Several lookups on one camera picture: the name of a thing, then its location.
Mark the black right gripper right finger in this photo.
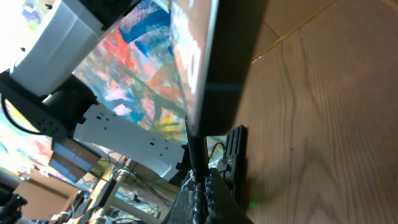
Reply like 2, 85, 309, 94
205, 168, 253, 224

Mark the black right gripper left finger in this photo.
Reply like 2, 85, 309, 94
166, 170, 204, 224

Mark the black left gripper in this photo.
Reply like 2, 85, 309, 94
217, 125, 248, 204

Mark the Samsung Galaxy smartphone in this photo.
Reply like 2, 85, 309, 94
170, 0, 267, 136

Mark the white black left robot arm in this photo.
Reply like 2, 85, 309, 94
1, 1, 253, 180

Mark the white power strip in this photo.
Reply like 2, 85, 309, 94
73, 103, 185, 180

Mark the colourful abstract painting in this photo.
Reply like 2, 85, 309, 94
0, 0, 228, 187

